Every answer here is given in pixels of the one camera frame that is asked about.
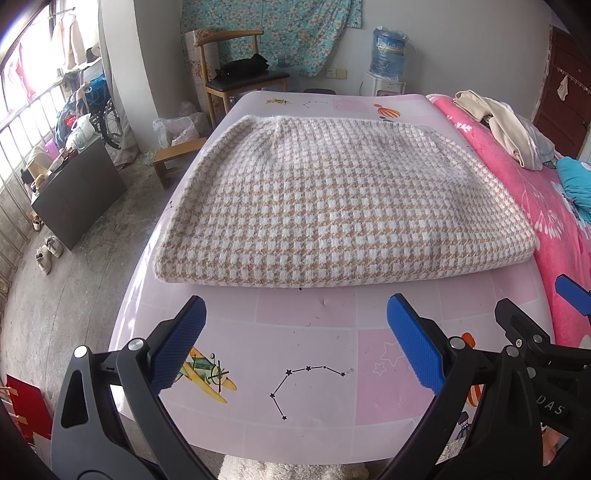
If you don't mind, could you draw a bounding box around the white plastic bag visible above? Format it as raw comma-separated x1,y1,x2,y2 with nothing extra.
152,102,208,148

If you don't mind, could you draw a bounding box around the beige clothes pile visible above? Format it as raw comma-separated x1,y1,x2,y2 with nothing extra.
454,90,546,169

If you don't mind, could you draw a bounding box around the pink floral blanket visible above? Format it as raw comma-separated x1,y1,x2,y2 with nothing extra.
425,93,591,349

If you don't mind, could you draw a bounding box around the folded wheelchair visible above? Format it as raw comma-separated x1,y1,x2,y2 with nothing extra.
85,76,124,149

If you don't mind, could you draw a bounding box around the beige houndstooth knit coat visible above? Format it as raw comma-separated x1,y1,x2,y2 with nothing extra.
154,115,541,289

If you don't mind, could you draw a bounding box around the dark red door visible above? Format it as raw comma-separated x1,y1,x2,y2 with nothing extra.
531,25,591,162

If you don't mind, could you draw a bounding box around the black bag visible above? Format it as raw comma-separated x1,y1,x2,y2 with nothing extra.
216,54,271,79

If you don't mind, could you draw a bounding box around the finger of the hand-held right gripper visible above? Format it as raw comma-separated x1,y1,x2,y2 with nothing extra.
555,274,591,319
495,299,555,365

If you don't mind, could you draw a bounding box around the white hanging garment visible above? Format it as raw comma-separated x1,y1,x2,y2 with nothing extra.
51,11,88,70

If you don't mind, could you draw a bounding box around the pink hanging garment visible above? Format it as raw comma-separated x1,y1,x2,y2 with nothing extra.
2,46,38,102

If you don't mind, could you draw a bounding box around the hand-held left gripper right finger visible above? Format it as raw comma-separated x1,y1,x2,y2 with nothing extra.
374,293,541,480

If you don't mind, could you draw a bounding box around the pile of clothes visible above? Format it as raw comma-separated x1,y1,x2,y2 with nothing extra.
55,88,99,153

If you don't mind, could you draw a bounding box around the dark low cabinet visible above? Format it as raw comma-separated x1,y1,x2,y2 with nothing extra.
31,137,127,251

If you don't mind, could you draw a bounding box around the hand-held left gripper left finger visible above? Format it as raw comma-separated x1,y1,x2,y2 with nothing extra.
51,295,218,480

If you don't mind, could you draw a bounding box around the small wooden stool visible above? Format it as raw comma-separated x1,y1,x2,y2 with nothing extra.
152,137,208,189

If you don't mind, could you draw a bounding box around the wooden chair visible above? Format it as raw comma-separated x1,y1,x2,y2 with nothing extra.
194,30,289,125

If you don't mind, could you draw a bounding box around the teal floral cloth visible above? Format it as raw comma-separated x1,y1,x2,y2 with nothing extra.
180,0,363,77

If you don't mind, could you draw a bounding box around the light grey cloth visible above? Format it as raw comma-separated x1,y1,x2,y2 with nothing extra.
522,115,557,162

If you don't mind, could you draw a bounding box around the white fluffy rug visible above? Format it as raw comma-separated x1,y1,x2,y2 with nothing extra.
217,455,393,480

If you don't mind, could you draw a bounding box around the white water dispenser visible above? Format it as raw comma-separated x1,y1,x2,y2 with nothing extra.
360,71,407,97

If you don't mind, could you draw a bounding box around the red folder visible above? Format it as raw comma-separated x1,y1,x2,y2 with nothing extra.
4,375,52,441

